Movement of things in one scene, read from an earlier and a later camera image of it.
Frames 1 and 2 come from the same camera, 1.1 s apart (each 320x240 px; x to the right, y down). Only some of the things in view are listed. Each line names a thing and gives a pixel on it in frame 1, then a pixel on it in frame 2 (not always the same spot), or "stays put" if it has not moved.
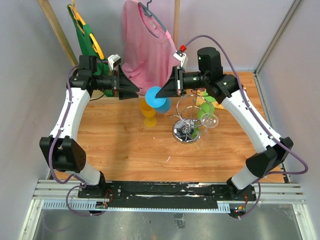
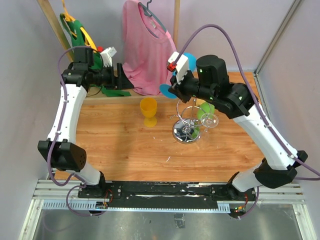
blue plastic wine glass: (162, 105) to (164, 89)
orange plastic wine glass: (149, 112) stays put
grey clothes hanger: (149, 12) stays put
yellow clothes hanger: (96, 46) to (69, 18)
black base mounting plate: (163, 194) stays put
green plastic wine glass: (207, 107) stays put
